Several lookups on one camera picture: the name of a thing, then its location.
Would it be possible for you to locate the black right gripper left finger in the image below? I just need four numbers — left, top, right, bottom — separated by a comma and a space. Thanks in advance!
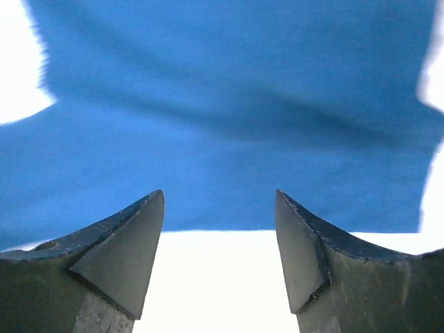
1, 190, 164, 332

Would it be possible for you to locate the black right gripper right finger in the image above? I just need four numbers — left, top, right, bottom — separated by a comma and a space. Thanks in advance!
275, 191, 443, 333

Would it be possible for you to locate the dark blue printed t-shirt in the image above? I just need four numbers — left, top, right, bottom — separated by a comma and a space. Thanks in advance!
1, 1, 443, 248

